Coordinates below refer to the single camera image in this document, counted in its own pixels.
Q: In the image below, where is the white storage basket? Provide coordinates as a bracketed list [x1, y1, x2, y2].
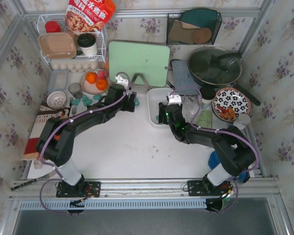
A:
[147, 88, 181, 129]

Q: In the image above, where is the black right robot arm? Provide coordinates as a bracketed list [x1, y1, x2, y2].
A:
[158, 102, 259, 196]

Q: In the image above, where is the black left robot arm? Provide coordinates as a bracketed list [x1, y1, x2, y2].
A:
[36, 84, 137, 197]

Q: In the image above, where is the teal coffee capsule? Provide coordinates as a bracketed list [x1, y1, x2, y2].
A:
[135, 98, 140, 106]

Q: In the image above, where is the white coffee cup black lid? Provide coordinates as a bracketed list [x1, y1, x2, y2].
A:
[77, 33, 98, 56]

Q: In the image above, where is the green cup right side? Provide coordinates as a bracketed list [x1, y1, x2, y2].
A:
[196, 110, 213, 129]

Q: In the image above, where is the grey blue rectangular tray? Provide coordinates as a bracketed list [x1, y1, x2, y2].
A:
[170, 59, 201, 95]

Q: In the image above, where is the pink fruit plate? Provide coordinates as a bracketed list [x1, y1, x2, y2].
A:
[79, 69, 112, 94]

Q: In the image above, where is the green cutting board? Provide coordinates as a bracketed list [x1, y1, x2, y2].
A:
[108, 41, 170, 87]

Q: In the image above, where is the grey glass cup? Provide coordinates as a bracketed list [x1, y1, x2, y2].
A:
[68, 83, 83, 99]

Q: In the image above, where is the floral patterned plate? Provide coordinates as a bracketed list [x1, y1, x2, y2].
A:
[211, 87, 251, 123]

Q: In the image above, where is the blue sponge cloth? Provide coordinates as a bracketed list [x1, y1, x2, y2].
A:
[208, 151, 221, 170]

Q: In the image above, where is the black frying pan with lid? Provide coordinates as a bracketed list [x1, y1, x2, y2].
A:
[187, 47, 261, 106]

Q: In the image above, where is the egg carton tray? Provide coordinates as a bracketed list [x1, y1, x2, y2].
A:
[50, 60, 104, 73]

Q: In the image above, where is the white round strainer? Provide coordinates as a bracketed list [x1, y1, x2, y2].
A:
[47, 91, 67, 109]

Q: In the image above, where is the white bottle blue label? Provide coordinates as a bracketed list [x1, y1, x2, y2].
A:
[233, 114, 251, 130]

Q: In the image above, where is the clear lidded container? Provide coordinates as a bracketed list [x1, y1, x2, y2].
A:
[48, 70, 70, 93]

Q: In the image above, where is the striped red cloth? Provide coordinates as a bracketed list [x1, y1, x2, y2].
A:
[22, 102, 70, 161]

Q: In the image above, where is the round cork coaster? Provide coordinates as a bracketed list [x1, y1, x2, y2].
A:
[192, 28, 212, 44]

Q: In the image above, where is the brown square container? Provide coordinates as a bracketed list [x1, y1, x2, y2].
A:
[38, 32, 78, 60]

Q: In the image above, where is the black mesh organizer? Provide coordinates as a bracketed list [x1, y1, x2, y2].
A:
[166, 8, 222, 45]

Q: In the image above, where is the red snack bag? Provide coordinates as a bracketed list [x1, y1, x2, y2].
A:
[64, 0, 116, 33]

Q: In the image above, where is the red jar lid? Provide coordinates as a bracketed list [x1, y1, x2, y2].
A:
[45, 21, 61, 33]

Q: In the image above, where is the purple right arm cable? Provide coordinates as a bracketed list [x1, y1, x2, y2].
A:
[169, 86, 260, 215]

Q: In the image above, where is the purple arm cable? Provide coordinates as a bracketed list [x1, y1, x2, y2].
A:
[38, 71, 132, 216]
[169, 86, 260, 215]

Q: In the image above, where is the white wire rack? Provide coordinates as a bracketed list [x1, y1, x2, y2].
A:
[36, 13, 107, 64]

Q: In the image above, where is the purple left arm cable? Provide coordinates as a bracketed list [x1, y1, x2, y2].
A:
[38, 71, 132, 216]

